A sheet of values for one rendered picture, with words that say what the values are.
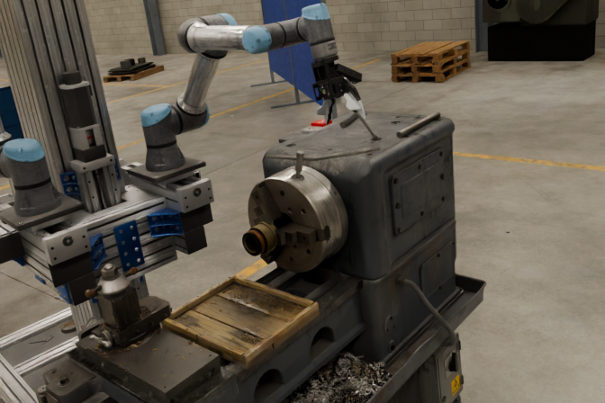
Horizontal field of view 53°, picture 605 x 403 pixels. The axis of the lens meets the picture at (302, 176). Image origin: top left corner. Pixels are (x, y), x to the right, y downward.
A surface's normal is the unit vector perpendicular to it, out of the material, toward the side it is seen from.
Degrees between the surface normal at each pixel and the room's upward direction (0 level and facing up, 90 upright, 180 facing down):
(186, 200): 90
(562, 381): 0
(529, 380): 0
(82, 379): 0
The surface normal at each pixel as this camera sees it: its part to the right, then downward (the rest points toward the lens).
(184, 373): -0.11, -0.94
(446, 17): -0.62, 0.32
